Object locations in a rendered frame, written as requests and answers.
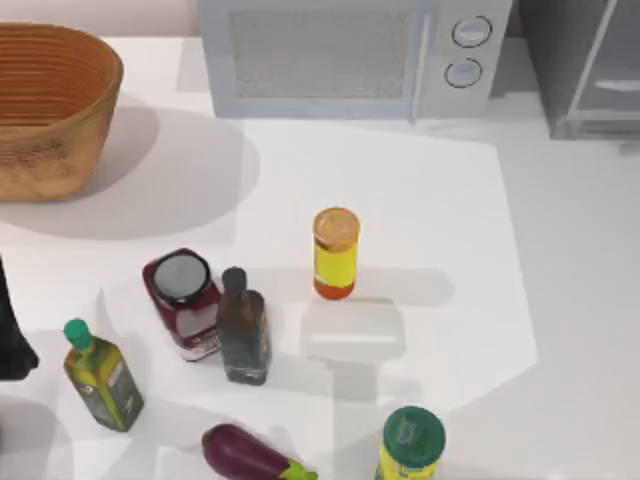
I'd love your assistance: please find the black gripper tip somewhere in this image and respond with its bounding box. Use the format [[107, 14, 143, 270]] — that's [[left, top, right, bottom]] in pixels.
[[0, 255, 40, 381]]

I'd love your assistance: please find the microwave door handle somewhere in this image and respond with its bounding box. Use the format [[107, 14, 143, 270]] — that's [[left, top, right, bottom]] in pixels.
[[410, 13, 432, 126]]

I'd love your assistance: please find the microwave knob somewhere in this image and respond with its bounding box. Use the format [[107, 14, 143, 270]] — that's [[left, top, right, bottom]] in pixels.
[[443, 56, 484, 90], [451, 14, 494, 49]]

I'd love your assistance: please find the brown woven basket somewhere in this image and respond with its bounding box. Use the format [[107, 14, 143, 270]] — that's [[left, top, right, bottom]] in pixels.
[[0, 23, 125, 203]]

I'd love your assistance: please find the dark red kitchen scale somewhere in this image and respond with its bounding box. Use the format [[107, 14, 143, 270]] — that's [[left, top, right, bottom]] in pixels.
[[141, 247, 224, 363]]

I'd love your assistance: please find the yellow and orange bottle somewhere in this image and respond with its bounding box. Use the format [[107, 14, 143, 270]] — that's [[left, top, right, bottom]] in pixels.
[[312, 207, 362, 302]]

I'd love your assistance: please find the dark glass bottle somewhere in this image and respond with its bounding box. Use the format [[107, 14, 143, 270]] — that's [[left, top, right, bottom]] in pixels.
[[216, 266, 273, 387]]

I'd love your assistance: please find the purple eggplant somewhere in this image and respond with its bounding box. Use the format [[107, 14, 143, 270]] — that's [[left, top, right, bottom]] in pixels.
[[201, 423, 318, 480]]

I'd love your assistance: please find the green lidded yellow jar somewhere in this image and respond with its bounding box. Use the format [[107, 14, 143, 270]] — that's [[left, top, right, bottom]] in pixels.
[[374, 405, 447, 480]]

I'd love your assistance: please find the pale microwave oven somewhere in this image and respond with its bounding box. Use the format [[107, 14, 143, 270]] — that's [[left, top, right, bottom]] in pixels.
[[195, 0, 514, 124]]

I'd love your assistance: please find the green capped oil bottle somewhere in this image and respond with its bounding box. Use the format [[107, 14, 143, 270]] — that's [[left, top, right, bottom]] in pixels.
[[62, 318, 146, 433]]

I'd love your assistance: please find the grey cabinet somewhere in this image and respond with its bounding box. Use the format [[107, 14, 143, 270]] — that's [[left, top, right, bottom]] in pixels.
[[518, 0, 640, 144]]

